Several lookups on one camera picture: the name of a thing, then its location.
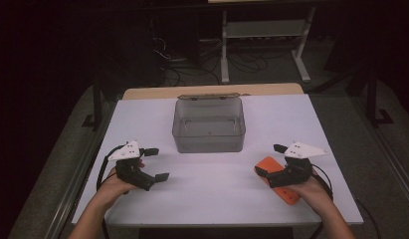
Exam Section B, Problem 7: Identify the grey metal floor rail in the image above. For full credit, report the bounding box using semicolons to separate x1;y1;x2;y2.
350;95;409;213
44;99;121;239

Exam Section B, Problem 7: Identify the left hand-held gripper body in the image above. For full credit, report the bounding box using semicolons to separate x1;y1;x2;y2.
107;139;156;192

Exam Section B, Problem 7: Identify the thin black floor cable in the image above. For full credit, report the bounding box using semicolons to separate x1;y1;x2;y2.
354;198;382;239

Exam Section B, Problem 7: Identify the black metal stand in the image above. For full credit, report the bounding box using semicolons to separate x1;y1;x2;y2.
366;68;394;127
82;79;104;131

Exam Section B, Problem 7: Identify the white metal desk frame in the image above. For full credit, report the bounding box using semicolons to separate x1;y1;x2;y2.
207;0;317;84

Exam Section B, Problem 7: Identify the person's right hand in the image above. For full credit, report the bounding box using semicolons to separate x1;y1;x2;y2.
286;169;329;208

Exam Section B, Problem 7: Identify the light wooden table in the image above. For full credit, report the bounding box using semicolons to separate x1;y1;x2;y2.
121;83;305;101

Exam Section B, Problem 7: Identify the tangle of floor cables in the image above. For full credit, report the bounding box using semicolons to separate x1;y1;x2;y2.
151;36;270;88

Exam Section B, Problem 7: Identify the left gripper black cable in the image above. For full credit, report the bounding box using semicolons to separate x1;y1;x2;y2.
96;144;126;193

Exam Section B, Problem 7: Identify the grey translucent plastic box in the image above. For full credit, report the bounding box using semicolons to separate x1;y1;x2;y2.
171;93;247;154

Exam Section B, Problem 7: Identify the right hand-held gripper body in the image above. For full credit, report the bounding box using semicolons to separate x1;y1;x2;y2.
267;141;328;189

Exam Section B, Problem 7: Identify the person's left hand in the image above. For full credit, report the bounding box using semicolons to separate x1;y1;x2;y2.
99;166;140;204

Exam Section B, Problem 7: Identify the orange phone case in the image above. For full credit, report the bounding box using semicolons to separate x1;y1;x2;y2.
254;155;302;206

